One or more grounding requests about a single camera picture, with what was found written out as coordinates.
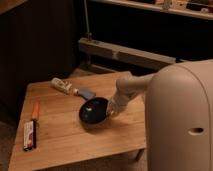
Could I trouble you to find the wooden low table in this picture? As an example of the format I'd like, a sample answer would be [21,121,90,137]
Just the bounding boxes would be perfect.
[8,81,146,171]

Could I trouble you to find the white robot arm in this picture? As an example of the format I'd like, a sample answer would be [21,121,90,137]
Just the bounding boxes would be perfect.
[107,59,213,171]

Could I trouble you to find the black ceramic bowl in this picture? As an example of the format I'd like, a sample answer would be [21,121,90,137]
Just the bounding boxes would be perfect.
[79,97,108,124]

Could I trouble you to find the orange handled knife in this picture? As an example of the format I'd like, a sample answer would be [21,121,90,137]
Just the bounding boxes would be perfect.
[31,101,40,148]

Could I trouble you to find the metal vertical pole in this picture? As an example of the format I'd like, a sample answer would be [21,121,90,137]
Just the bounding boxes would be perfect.
[83,0,92,41]

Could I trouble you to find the blue grey sponge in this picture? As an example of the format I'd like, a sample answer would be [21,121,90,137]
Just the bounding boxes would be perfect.
[78,88,96,101]

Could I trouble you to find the white bottle lying down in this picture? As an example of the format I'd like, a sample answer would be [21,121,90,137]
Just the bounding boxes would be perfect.
[51,78,72,94]

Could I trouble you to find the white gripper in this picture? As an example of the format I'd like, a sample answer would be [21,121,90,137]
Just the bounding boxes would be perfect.
[106,90,130,117]

